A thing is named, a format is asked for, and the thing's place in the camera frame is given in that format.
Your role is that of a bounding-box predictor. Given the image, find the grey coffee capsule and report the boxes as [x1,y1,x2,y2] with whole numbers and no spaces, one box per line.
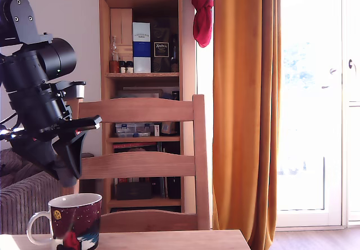
[57,164,78,188]

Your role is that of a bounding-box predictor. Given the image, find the dark red starry coffee mug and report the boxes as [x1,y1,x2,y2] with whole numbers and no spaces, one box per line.
[26,193,103,250]

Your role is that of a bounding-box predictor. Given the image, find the red book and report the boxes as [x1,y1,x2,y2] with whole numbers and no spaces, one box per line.
[113,142,158,150]

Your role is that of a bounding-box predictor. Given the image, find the clear plastic organizer box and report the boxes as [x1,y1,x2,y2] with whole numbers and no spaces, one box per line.
[114,122,155,138]

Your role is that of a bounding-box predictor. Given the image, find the wooden ladder-back chair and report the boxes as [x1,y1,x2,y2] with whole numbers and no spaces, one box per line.
[62,93,211,233]

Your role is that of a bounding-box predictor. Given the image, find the black storage box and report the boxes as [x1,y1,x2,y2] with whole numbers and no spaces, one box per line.
[115,181,153,201]

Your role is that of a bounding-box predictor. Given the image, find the clear glass bottle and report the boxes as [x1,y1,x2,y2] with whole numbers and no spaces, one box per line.
[110,35,120,62]

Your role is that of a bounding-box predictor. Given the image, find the brown paper pouch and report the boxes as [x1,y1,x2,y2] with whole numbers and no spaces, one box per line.
[160,121,178,136]

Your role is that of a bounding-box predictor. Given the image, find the tall wooden bookshelf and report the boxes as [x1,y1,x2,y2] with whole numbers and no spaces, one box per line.
[98,0,185,213]

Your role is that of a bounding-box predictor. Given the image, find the tall wooden box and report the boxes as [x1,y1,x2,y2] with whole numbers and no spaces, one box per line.
[110,8,133,62]

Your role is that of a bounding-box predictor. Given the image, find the white and blue carton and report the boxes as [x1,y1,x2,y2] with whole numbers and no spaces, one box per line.
[132,21,152,74]

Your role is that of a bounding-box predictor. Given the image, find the dark box with gold label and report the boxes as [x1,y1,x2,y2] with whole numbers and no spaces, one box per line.
[151,21,171,73]

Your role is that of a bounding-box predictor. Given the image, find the dark glass bottle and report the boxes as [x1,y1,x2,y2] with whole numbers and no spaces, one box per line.
[170,34,180,73]

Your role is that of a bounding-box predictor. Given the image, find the orange curtain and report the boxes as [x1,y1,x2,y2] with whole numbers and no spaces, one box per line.
[212,0,282,250]

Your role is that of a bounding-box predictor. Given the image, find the knotted red cloth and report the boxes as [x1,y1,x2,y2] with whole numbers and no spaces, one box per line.
[188,0,214,48]

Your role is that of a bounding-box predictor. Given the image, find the white glass balcony door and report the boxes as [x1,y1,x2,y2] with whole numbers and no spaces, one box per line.
[276,0,360,229]

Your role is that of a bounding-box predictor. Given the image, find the grey corduroy cushion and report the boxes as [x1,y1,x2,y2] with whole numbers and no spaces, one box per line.
[0,148,43,190]

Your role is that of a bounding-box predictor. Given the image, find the black cable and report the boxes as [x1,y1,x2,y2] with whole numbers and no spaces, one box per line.
[0,112,21,134]

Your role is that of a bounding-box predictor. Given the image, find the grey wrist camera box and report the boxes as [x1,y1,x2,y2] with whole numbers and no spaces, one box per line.
[55,81,87,99]

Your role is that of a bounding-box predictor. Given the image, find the grey corduroy sofa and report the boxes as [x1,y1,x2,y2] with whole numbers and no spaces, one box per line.
[0,148,95,235]

